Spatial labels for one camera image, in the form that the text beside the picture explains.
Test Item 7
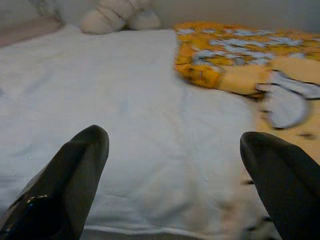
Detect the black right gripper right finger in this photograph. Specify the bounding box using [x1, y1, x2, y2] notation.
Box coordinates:
[239, 131, 320, 240]

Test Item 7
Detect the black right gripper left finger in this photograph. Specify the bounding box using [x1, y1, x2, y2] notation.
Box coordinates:
[0, 124, 110, 240]

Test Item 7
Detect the white bed sheet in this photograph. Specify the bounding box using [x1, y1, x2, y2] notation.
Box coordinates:
[0, 23, 261, 235]

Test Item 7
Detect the yellow patterned quilt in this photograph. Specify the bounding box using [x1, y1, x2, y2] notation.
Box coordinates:
[173, 21, 320, 240]

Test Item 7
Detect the beige plush toy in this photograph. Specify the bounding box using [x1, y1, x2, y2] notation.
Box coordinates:
[79, 0, 161, 35]

